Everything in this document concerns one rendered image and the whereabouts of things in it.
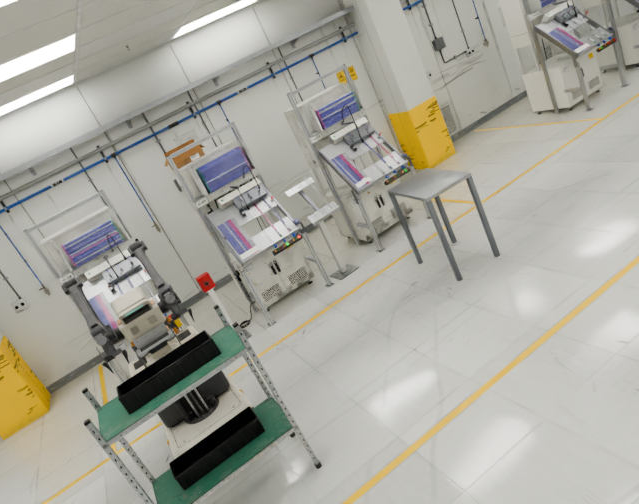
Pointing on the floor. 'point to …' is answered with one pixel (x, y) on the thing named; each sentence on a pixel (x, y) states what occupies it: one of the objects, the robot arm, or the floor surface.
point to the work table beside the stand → (415, 188)
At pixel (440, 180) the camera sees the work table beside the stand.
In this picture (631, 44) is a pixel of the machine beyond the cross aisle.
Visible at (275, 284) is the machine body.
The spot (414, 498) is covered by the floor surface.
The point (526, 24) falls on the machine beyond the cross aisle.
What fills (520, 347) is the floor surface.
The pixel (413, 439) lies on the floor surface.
